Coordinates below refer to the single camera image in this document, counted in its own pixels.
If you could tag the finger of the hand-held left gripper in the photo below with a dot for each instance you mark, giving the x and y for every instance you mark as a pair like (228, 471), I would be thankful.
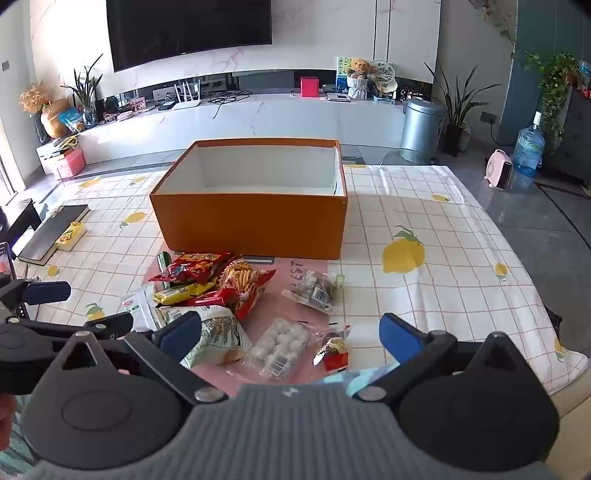
(45, 291)
(108, 324)

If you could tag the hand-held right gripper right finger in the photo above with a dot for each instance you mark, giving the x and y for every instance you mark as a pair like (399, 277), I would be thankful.
(398, 337)

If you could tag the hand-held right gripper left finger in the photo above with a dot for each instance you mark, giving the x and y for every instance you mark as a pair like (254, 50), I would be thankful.
(178, 334)

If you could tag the red cartoon snack packet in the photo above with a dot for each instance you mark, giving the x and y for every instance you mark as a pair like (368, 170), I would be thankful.
(194, 268)

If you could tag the red shrimp stick packet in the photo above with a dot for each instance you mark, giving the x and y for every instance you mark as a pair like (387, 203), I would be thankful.
(242, 288)

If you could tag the orange cardboard box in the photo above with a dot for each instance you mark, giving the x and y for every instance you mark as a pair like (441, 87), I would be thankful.
(249, 217)

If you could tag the slim white green packet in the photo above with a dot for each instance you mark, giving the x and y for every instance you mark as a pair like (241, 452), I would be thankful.
(138, 305)

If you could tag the large white green packet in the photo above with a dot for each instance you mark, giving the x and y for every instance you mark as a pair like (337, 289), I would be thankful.
(219, 337)

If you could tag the yellow snack packet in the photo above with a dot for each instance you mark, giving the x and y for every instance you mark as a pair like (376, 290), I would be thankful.
(184, 293)

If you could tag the light blue packet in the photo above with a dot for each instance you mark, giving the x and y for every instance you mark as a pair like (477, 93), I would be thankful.
(364, 376)

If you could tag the dark hardcover book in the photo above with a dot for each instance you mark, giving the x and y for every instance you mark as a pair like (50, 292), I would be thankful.
(51, 233)

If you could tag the yellow small box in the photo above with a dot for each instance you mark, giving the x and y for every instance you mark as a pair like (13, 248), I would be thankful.
(70, 235)

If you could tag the small red snack packet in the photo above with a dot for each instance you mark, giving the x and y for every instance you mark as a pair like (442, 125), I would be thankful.
(333, 353)

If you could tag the dark green snack packet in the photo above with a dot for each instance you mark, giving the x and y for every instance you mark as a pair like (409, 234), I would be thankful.
(163, 261)

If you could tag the dark side table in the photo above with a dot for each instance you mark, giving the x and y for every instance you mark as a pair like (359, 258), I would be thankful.
(18, 221)

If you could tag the lemon print tablecloth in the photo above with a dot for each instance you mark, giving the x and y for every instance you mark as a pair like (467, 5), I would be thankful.
(443, 258)

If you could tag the clear bag of brown candies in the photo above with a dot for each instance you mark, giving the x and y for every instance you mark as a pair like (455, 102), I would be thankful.
(315, 291)

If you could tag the clear bag of white balls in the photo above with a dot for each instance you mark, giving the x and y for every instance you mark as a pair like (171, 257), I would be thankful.
(279, 348)

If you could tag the pink storage box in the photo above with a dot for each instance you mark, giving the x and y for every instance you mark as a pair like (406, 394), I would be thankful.
(69, 164)

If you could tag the brown gourd vase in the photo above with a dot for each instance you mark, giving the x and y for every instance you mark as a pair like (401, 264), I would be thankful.
(54, 119)

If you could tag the blue snack bag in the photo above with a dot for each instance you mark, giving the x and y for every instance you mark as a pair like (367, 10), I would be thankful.
(73, 121)

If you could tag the orange dried flowers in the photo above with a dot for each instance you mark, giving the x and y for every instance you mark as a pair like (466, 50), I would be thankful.
(33, 99)

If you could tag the pink space heater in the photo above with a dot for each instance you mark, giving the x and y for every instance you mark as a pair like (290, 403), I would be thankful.
(498, 168)

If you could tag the leafy plant in glass vase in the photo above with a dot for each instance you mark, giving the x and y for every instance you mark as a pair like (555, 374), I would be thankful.
(87, 90)

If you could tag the silver trash bin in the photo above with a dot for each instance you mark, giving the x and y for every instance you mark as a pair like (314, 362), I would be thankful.
(422, 127)

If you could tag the small black box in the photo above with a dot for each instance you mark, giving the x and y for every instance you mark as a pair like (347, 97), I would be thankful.
(167, 105)

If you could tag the blue water bottle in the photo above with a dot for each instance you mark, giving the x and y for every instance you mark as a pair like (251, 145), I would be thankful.
(530, 150)

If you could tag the potted orchid plant black pot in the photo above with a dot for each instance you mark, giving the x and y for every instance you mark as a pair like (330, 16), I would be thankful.
(457, 115)

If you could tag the white router with antennas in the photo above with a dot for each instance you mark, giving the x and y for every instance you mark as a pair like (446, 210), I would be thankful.
(184, 101)

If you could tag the white marble media console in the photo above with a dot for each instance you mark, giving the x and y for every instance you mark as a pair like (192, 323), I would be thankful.
(277, 120)

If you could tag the silver laptop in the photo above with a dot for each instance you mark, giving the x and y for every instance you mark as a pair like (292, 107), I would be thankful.
(339, 96)

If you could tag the round paper fan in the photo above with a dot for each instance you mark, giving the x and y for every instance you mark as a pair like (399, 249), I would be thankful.
(383, 76)

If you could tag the teddy bear bouquet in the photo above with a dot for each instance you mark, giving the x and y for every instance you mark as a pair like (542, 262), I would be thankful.
(359, 78)

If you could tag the red cube box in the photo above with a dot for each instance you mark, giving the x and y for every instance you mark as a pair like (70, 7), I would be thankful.
(310, 86)

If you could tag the grey side cabinet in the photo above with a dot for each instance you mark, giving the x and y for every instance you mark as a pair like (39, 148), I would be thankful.
(575, 138)

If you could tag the green picture card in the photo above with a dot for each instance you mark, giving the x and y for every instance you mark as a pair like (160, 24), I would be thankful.
(342, 69)

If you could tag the trailing ivy plant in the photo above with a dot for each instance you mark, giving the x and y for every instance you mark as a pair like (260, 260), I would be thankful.
(554, 83)

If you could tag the white tall cabinet doors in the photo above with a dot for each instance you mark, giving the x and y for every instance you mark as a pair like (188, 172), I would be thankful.
(406, 37)

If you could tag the black wall television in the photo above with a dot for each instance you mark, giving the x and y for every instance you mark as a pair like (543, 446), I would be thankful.
(189, 32)

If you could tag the hanging wall vine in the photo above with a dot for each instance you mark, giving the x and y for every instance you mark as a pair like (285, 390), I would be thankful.
(502, 25)

